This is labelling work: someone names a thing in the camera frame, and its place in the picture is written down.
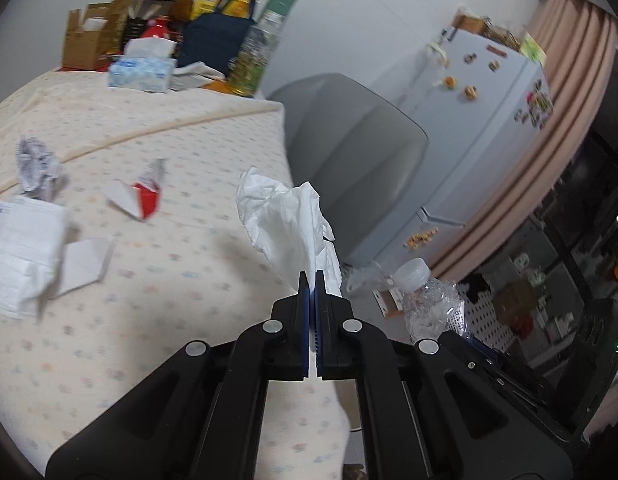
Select white fridge hook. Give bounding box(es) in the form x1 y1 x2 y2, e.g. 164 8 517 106
428 40 450 68

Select white paper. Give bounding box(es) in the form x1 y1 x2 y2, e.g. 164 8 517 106
48 237 115 301

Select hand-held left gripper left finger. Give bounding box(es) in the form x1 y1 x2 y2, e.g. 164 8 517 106
45 271 315 480

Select yellow figure magnet cluster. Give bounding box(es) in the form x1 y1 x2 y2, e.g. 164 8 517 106
404 227 440 251

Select blue tissue pack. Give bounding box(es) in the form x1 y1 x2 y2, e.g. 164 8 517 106
106 57 177 93

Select tall green box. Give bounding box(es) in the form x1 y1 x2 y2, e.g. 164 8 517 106
256 0 300 31

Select dark kitchen shelf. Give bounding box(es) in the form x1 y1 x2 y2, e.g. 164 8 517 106
534 125 618 311

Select cluster of colourful magnets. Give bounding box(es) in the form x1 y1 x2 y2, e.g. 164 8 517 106
511 77 554 131

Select cream patterned tablecloth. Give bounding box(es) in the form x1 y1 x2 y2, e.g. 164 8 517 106
0 67 352 476

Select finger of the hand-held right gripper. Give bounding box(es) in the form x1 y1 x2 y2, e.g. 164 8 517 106
439 332 534 402

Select red and white paper wrapper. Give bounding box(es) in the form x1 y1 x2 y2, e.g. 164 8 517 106
106 157 169 222

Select red container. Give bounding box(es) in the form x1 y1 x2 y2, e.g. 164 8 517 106
138 17 172 41

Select black cloth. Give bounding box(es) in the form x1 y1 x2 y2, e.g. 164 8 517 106
463 272 490 297

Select wooden basket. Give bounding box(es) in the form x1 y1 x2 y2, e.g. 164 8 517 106
451 7 520 51

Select pink curtain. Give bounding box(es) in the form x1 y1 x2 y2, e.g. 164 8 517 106
431 0 618 281

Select brown cardboard box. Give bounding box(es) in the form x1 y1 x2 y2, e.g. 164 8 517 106
491 280 540 333

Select navy tote bag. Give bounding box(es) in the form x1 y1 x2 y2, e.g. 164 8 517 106
178 0 257 78

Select crushed clear plastic bottle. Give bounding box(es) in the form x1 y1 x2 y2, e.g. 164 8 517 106
391 257 467 343

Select white fridge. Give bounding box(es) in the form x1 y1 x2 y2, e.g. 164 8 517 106
349 25 552 273

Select yellow bag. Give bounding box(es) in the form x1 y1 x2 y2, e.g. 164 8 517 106
191 0 257 18

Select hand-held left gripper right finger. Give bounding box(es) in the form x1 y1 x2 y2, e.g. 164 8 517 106
315 270 574 480

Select grey chair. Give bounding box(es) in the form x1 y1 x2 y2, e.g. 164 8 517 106
266 72 430 266

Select yellow green packet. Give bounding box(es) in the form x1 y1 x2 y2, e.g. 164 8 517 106
519 32 547 63

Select white tissue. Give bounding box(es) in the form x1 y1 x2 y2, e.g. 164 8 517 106
235 166 344 296

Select loose white papers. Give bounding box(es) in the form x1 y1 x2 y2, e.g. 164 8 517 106
171 62 225 92

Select newspaper ball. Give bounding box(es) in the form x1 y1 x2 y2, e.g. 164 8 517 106
15 136 69 201

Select open cardboard box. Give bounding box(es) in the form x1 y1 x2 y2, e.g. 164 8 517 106
62 2 132 71

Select white paper towel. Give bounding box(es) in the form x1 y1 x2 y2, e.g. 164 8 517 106
0 197 72 321

